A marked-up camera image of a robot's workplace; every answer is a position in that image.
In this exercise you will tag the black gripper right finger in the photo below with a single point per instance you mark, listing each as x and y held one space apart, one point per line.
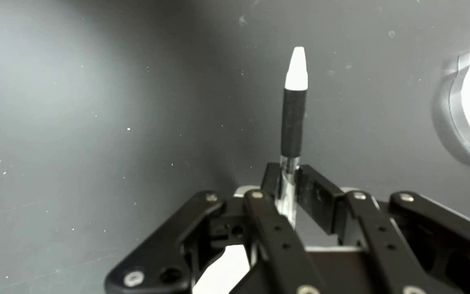
320 198

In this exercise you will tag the white and black pen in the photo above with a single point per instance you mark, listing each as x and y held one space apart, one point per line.
295 87

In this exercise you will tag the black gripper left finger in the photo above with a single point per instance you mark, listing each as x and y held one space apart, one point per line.
271 180

